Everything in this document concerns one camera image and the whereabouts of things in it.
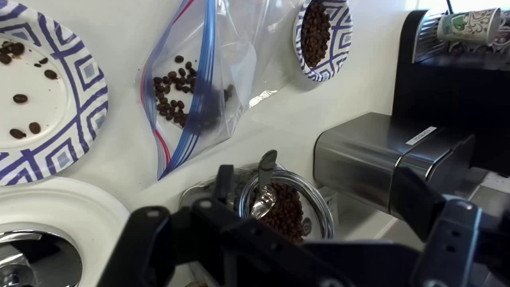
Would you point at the metal scoop in jar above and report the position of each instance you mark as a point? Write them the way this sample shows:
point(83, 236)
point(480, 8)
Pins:
point(265, 185)

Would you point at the stainless steel lidded bin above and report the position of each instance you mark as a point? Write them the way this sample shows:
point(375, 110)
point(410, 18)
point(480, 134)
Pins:
point(383, 160)

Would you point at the black coffee machine appliance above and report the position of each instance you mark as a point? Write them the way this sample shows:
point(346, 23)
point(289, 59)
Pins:
point(451, 96)

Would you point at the glass jar of coffee beans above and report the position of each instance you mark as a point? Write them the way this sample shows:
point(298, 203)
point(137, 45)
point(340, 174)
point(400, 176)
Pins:
point(289, 209)

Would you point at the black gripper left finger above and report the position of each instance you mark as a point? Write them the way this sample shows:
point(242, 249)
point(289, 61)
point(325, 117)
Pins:
point(175, 244)

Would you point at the bean-filled blue patterned paper bowl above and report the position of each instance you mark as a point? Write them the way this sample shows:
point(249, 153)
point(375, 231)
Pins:
point(320, 37)

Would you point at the green patterned paper cup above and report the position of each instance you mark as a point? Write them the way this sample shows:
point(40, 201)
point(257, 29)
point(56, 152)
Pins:
point(467, 26)

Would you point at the white bowl with metal cup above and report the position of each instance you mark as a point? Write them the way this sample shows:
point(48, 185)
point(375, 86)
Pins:
point(58, 228)

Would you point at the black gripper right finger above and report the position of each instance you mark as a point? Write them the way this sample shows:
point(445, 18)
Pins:
point(456, 239)

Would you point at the clear zip bag with beans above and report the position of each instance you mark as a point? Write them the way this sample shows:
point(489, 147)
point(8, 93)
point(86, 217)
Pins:
point(201, 80)

